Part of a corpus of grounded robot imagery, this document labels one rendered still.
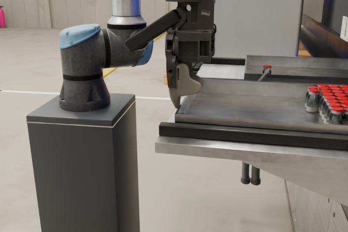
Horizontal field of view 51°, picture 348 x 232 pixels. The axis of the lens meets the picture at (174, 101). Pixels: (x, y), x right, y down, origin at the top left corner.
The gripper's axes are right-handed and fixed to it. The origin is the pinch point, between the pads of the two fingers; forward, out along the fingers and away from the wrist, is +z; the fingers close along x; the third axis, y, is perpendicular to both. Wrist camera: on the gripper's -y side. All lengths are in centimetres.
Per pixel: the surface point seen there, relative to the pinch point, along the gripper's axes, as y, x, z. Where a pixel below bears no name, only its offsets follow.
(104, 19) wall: -362, 864, 68
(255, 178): 21, 99, 70
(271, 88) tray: 19.3, 19.5, 1.7
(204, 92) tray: 3.7, 19.6, 3.6
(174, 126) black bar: 1.7, -8.0, 1.9
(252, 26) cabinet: 15, 89, -5
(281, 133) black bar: 19.6, -7.9, 1.8
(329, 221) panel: 39, 28, 42
